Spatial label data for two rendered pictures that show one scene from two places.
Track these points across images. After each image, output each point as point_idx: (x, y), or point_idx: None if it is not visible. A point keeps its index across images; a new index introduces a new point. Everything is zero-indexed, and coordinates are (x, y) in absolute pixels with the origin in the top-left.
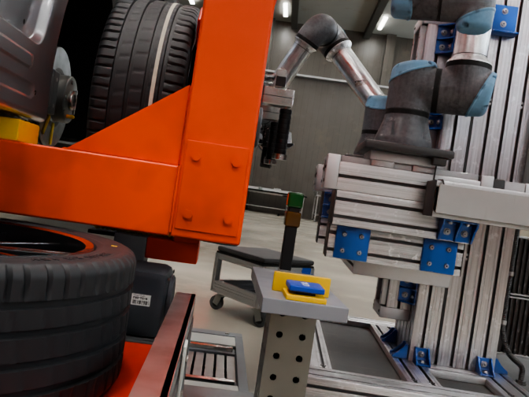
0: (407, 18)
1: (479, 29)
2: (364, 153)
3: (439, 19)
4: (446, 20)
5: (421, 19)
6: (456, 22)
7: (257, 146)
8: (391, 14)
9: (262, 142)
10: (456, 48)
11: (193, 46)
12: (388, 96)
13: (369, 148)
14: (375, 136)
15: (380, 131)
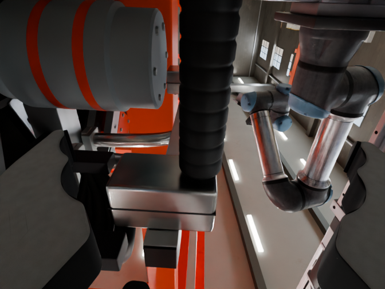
0: (254, 92)
1: (286, 84)
2: (316, 16)
3: (268, 90)
4: (271, 90)
5: (260, 92)
6: (276, 88)
7: (158, 10)
8: (245, 94)
9: (93, 234)
10: (323, 118)
11: (82, 116)
12: (294, 77)
13: (285, 12)
14: (302, 34)
15: (299, 38)
